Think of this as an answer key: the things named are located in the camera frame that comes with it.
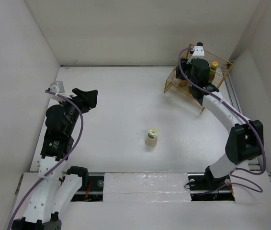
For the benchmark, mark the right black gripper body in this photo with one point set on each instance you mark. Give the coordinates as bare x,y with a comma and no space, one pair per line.
187,67

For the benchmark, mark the yellow wire rack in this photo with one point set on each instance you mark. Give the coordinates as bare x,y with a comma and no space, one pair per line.
185,93

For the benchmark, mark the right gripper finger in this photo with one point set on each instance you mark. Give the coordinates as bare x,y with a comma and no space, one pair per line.
179,75
198,95

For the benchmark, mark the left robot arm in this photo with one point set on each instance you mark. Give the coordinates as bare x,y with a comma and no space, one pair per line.
44,203

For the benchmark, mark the yellow-cap green-label sauce bottle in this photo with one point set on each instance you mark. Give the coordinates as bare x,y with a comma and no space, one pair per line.
212,72

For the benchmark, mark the pink-cap spice shaker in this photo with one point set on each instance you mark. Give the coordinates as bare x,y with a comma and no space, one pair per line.
173,76

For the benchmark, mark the beige squeeze bottle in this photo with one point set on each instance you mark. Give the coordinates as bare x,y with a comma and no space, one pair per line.
152,138

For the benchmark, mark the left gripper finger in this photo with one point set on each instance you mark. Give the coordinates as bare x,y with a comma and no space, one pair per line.
81,102
88,99

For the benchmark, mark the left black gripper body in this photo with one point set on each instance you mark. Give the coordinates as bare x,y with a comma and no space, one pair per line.
74,112

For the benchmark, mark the yellow-cap red-label sauce bottle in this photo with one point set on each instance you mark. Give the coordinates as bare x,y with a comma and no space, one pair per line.
183,83

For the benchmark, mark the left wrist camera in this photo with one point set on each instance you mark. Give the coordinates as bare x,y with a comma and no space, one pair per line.
56,91

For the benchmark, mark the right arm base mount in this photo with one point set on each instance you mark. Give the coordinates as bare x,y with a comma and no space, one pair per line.
201,190

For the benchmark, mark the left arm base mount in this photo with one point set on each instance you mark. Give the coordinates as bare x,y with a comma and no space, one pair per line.
92,191

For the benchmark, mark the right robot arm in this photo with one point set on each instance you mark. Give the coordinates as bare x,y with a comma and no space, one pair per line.
245,140

